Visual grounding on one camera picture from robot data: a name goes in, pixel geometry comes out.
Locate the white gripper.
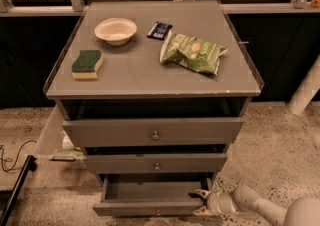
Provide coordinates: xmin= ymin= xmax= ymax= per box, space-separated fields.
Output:
xmin=192 ymin=189 xmax=234 ymax=217

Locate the grey bottom drawer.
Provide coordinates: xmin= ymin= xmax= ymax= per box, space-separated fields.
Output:
xmin=93 ymin=173 xmax=213 ymax=217

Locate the grey drawer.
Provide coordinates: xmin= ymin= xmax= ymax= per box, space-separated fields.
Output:
xmin=93 ymin=173 xmax=213 ymax=217
xmin=62 ymin=117 xmax=243 ymax=147
xmin=84 ymin=153 xmax=227 ymax=174

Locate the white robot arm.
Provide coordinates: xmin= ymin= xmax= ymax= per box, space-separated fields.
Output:
xmin=193 ymin=186 xmax=320 ymax=226

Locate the grey middle drawer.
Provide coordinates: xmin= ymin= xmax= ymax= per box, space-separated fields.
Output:
xmin=84 ymin=153 xmax=227 ymax=174

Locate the grey top drawer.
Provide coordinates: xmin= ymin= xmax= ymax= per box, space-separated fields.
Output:
xmin=62 ymin=117 xmax=243 ymax=147

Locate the grey drawer cabinet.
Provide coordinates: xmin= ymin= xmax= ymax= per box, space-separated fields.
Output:
xmin=43 ymin=0 xmax=266 ymax=184

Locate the green chip bag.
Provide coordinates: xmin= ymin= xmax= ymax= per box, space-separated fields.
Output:
xmin=160 ymin=31 xmax=228 ymax=75

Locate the clear plastic bin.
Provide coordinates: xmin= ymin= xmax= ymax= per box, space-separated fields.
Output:
xmin=33 ymin=107 xmax=86 ymax=170

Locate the white pole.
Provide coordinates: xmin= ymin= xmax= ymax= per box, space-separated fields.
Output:
xmin=287 ymin=55 xmax=320 ymax=115

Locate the black metal bar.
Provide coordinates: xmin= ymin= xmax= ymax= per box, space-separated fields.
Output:
xmin=0 ymin=155 xmax=37 ymax=226

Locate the dark blue snack packet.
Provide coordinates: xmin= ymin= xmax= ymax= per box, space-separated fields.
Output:
xmin=147 ymin=22 xmax=172 ymax=40

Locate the green yellow sponge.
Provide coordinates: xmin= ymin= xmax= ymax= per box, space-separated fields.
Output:
xmin=71 ymin=50 xmax=103 ymax=80

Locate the white paper bowl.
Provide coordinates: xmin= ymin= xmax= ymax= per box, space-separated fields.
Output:
xmin=94 ymin=18 xmax=137 ymax=46

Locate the orange fruit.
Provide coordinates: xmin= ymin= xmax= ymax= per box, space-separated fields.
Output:
xmin=311 ymin=0 xmax=320 ymax=8

